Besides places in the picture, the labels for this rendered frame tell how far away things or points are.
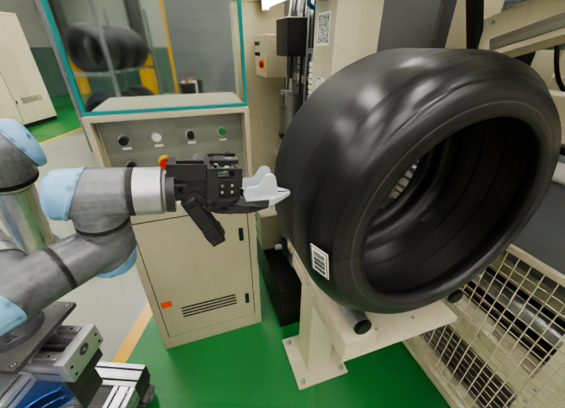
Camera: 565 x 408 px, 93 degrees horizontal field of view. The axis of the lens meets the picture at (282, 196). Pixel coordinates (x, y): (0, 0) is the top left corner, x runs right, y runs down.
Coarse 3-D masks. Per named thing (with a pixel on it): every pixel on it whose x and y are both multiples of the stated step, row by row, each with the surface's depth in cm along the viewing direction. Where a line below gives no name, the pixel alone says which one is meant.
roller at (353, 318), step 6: (342, 306) 67; (348, 312) 65; (354, 312) 64; (360, 312) 64; (348, 318) 64; (354, 318) 63; (360, 318) 62; (366, 318) 62; (354, 324) 62; (360, 324) 61; (366, 324) 61; (354, 330) 62; (360, 330) 62; (366, 330) 63
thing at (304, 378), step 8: (296, 336) 154; (288, 344) 150; (296, 344) 150; (288, 352) 146; (296, 352) 146; (336, 352) 146; (296, 360) 143; (336, 360) 143; (296, 368) 139; (304, 368) 139; (320, 368) 139; (328, 368) 139; (336, 368) 139; (344, 368) 139; (296, 376) 136; (304, 376) 136; (312, 376) 136; (320, 376) 136; (328, 376) 136; (336, 376) 136; (304, 384) 132; (312, 384) 132
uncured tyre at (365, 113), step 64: (384, 64) 46; (448, 64) 39; (512, 64) 41; (320, 128) 46; (384, 128) 38; (448, 128) 39; (512, 128) 60; (320, 192) 43; (384, 192) 41; (448, 192) 81; (512, 192) 65; (384, 256) 82; (448, 256) 74
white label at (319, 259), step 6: (312, 246) 46; (312, 252) 47; (318, 252) 46; (324, 252) 44; (312, 258) 48; (318, 258) 46; (324, 258) 45; (312, 264) 49; (318, 264) 47; (324, 264) 46; (318, 270) 48; (324, 270) 46; (324, 276) 47
